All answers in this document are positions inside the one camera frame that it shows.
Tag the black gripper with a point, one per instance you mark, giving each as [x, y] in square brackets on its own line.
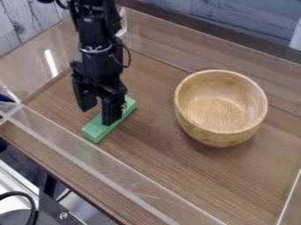
[96, 78]

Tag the green rectangular block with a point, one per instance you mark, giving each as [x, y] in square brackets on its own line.
[95, 131]

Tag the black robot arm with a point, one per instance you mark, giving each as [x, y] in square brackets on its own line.
[96, 21]

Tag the light wooden bowl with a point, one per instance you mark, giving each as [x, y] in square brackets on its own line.
[220, 107]

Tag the blue object at left edge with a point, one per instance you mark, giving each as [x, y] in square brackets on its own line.
[4, 98]

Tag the clear acrylic front barrier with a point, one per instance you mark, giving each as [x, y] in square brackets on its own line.
[137, 192]

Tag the black metal table leg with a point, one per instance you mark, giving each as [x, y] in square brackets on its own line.
[52, 213]

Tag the clear acrylic corner bracket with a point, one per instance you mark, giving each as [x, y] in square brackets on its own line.
[123, 22]

